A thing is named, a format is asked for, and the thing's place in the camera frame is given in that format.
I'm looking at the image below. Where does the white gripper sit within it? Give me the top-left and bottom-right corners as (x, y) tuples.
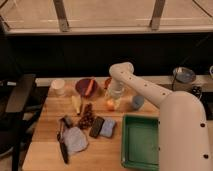
(105, 79), (124, 109)

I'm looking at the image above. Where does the yellow-red apple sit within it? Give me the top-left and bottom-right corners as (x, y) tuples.
(106, 100), (115, 111)

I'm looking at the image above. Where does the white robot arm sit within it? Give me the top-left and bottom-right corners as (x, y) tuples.
(108, 62), (213, 171)

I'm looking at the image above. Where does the blue cup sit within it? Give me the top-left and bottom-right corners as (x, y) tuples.
(131, 95), (144, 110)

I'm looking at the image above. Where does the white plastic cup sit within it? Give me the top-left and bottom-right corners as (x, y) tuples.
(51, 79), (65, 96)

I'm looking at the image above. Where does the orange-red bowl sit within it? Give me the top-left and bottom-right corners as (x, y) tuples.
(104, 77), (112, 89)

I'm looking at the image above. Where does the blue sponge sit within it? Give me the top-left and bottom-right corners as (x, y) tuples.
(100, 119), (116, 138)

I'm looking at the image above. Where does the orange carrot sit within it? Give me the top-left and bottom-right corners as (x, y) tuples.
(85, 79), (95, 97)

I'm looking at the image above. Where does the bunch of dark grapes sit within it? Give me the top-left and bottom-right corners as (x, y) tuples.
(77, 103), (94, 129)

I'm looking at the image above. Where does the purple bowl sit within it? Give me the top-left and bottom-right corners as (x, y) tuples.
(75, 78), (98, 98)

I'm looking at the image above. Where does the green plastic tray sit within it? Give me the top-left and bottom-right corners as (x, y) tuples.
(121, 114), (159, 171)

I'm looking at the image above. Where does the small grey block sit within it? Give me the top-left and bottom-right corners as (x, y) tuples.
(62, 115), (73, 128)

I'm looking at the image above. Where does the wooden cutting board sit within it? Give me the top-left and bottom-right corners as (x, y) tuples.
(22, 77), (159, 171)

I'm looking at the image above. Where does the blue-grey cloth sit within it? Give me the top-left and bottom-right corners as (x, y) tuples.
(63, 127), (88, 155)

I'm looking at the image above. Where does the grey metal bowl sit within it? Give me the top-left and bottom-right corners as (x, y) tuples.
(173, 67), (196, 84)

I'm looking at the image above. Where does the black chair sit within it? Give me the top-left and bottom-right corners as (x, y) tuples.
(0, 74), (41, 171)

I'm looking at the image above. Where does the black-handled knife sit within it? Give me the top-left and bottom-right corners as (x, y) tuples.
(57, 121), (69, 164)

